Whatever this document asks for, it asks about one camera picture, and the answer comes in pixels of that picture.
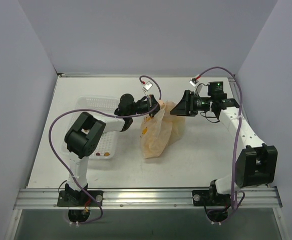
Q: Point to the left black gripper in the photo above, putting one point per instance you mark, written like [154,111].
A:
[152,105]

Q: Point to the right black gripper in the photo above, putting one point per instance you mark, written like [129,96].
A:
[189,103]

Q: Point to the orange plastic bag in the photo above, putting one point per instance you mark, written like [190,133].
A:
[160,131]

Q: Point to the white plastic basket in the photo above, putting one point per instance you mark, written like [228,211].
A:
[105,104]

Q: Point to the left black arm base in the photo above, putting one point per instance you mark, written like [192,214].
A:
[71,198]

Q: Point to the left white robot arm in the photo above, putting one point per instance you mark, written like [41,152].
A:
[84,135]

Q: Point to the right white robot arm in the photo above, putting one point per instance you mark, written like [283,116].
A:
[254,160]

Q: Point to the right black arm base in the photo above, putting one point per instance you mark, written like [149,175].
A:
[204,197]

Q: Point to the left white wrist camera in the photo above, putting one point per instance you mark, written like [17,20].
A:
[147,86]

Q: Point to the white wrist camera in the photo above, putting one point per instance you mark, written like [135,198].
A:
[147,86]
[193,82]

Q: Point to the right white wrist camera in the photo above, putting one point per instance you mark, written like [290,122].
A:
[193,82]

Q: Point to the aluminium front rail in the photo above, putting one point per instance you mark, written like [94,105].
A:
[144,198]

